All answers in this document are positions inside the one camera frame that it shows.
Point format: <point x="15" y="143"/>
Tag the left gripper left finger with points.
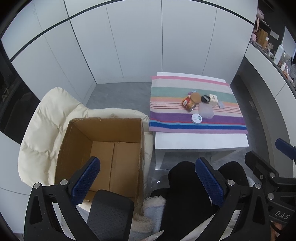
<point x="41" y="222"/>

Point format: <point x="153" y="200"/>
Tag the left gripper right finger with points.
<point x="242" y="213"/>

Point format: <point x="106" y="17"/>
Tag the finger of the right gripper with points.
<point x="286" y="148"/>
<point x="260" y="168"/>

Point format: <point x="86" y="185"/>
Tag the beige small carton box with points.
<point x="213" y="100"/>

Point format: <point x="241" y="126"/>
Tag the round white tin lid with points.
<point x="196" y="118"/>

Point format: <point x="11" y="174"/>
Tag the black powder puff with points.
<point x="205" y="99"/>

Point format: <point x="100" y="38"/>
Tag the tan makeup sponge puff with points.
<point x="195" y="97"/>

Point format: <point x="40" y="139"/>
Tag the red gold tin can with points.
<point x="188" y="104"/>

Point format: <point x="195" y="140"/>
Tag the cream padded chair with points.
<point x="37" y="159"/>

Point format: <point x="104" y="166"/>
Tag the tall white spray bottle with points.
<point x="278" y="54"/>

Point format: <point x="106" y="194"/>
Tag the white fluffy slipper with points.
<point x="146" y="224"/>

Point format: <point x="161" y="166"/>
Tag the brown cardboard shelf box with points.
<point x="262" y="37"/>

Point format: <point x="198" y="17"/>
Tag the striped colourful towel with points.
<point x="167" y="114"/>

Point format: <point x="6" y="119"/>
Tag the pink plush toy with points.
<point x="259" y="16"/>

